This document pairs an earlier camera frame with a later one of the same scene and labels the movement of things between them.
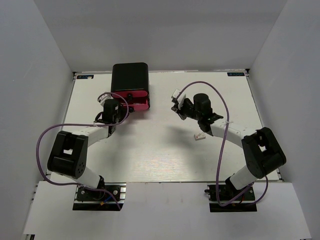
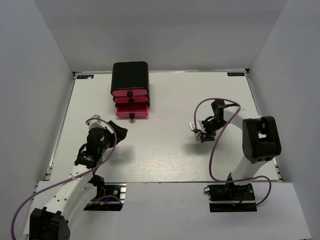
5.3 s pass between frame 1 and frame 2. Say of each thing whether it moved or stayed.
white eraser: stayed
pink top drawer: stayed
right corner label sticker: stayed
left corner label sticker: stayed
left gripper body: moved
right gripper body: moved
